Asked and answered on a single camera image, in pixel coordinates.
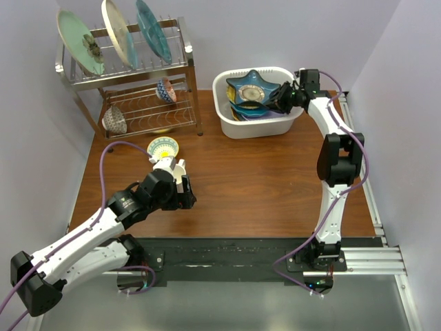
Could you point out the white plastic bin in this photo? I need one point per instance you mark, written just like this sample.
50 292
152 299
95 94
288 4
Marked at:
272 124

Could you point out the aluminium frame rail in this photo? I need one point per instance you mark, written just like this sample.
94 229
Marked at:
383 261

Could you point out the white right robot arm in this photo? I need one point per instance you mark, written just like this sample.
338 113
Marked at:
338 166

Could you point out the grey patterned bowl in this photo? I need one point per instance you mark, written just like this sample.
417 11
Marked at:
113 121

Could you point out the white ceramic mug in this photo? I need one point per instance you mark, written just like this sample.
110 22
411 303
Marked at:
178 172

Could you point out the teal plate on rack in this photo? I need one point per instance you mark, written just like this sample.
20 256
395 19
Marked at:
152 32

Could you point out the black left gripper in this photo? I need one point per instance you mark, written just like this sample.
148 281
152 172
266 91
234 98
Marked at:
187 198

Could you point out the lilac purple plate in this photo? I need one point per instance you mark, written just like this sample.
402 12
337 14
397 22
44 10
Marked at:
246 118

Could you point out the dark blue star plate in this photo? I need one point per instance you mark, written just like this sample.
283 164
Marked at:
252 89

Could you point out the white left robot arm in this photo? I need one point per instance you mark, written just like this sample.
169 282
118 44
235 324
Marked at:
98 245

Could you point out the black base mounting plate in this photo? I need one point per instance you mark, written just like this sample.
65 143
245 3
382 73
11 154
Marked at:
233 260

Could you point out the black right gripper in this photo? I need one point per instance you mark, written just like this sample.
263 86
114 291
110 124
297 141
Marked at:
277 102

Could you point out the blue white patterned bowl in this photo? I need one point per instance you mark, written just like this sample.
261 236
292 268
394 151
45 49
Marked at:
165 91

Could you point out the teal dotted scalloped plate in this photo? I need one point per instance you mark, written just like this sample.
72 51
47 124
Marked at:
250 111

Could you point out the orange woven pattern plate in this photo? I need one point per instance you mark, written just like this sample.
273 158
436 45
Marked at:
231 94

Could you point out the stainless steel dish rack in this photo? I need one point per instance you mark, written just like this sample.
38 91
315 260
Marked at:
134 91

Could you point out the dark blue bottom plate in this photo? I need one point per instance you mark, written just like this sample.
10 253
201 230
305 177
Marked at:
236 116

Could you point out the mint flower plate on rack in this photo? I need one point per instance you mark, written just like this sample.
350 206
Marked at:
78 39

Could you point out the yellow blue patterned saucer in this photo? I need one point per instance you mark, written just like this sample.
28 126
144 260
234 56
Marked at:
162 147

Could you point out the cream plate on rack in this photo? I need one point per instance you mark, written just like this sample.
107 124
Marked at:
119 34

